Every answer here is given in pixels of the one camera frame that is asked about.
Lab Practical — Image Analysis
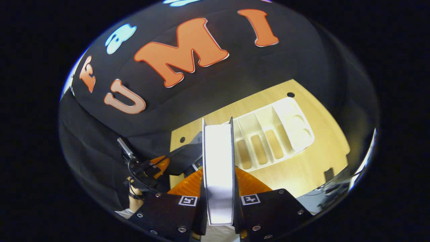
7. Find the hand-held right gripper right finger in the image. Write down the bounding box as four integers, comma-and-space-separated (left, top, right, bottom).
233, 167, 314, 241

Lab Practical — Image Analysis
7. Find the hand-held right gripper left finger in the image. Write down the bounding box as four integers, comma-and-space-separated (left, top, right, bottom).
129, 168, 206, 241

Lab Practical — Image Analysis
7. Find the portrait cover book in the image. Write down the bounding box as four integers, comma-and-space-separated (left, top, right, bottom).
201, 116, 236, 226

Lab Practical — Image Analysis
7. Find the white bookshelf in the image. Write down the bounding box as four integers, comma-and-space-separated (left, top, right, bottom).
223, 97, 315, 172

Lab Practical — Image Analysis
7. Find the black backdrop cloth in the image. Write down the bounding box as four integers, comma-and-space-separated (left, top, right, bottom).
59, 0, 380, 215

